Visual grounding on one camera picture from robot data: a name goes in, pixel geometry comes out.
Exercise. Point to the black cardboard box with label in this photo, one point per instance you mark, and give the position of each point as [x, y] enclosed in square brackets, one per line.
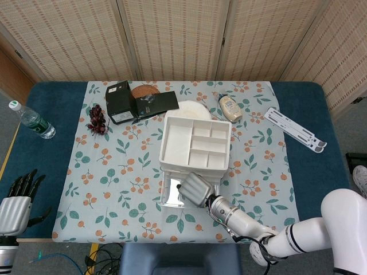
[120, 103]

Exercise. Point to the white folding laptop stand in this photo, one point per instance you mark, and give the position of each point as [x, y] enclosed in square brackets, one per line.
[286, 123]

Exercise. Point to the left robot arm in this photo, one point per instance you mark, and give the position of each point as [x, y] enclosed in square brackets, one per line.
[7, 250]

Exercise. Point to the white drawer organizer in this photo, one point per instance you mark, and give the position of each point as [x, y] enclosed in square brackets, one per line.
[175, 140]

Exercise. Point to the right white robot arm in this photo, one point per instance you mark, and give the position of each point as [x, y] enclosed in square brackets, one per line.
[249, 226]

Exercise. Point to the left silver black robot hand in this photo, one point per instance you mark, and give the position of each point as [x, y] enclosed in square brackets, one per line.
[14, 212]

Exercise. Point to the black floor stand base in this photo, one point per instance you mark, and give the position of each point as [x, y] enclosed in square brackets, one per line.
[357, 159]

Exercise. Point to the blue padded chair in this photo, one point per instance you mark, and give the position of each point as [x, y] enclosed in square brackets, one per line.
[177, 260]

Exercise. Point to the floral leaf-print tablecloth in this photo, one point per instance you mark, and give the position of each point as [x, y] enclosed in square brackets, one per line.
[114, 160]

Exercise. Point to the white sneaker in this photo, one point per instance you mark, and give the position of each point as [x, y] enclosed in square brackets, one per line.
[360, 180]

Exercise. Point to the woven bamboo folding screen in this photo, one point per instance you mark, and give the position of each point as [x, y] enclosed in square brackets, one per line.
[172, 37]

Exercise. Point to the round white plate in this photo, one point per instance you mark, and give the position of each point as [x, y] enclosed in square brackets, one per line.
[192, 109]

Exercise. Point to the cream squeeze sauce bottle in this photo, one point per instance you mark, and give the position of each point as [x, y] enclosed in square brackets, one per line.
[230, 110]

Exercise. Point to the flat black printed sleeve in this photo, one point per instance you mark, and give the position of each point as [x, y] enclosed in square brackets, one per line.
[160, 101]

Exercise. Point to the brown wooden door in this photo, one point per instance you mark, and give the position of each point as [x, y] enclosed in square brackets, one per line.
[11, 77]

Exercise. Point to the dark red grape bunch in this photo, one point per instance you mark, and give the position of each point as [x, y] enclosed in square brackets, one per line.
[96, 117]

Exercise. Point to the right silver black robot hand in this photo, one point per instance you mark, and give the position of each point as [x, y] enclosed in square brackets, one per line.
[198, 189]

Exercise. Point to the clear plastic water bottle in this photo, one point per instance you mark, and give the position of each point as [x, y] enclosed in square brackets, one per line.
[34, 121]

